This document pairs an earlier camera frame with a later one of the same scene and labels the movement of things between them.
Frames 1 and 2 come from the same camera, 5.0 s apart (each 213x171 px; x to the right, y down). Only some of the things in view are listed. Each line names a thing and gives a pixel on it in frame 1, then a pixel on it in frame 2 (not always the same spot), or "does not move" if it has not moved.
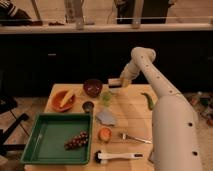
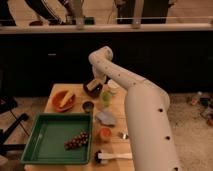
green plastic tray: x=50 y=131 does not move
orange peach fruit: x=104 y=134 does not move
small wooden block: x=114 y=83 -> x=92 y=84
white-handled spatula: x=101 y=157 does not move
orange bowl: x=57 y=99 does not move
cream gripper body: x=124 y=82 -> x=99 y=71
